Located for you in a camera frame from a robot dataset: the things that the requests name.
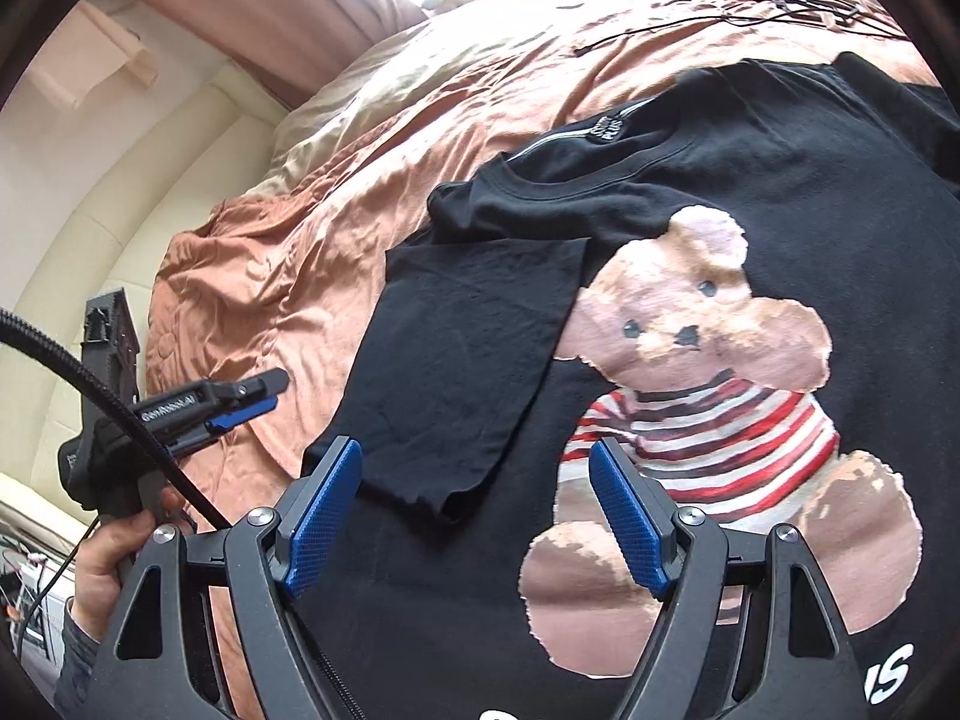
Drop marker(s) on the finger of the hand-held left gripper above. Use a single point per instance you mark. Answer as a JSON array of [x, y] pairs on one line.
[[240, 388], [240, 413]]

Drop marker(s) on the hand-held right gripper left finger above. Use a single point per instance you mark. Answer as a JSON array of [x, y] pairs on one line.
[[322, 517]]

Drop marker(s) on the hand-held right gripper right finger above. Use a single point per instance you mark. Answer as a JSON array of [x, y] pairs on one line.
[[626, 517]]

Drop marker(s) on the black bear print t-shirt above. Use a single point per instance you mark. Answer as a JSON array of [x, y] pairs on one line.
[[825, 225]]

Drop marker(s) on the person's left forearm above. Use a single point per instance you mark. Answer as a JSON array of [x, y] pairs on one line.
[[75, 660]]

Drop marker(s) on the black clothes hanger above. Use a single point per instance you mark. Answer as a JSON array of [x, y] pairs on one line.
[[817, 1]]

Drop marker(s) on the person's left hand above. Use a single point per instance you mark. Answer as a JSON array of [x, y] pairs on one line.
[[101, 570]]

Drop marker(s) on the orange-brown blanket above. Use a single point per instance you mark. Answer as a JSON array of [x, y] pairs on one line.
[[315, 255]]

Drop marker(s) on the cream padded headboard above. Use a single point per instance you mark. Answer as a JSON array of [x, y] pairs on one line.
[[75, 240]]

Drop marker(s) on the pink curtain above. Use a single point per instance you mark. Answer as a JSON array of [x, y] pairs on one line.
[[262, 0]]

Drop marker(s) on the pale pink wall hanging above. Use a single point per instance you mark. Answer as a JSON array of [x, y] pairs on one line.
[[97, 52]]

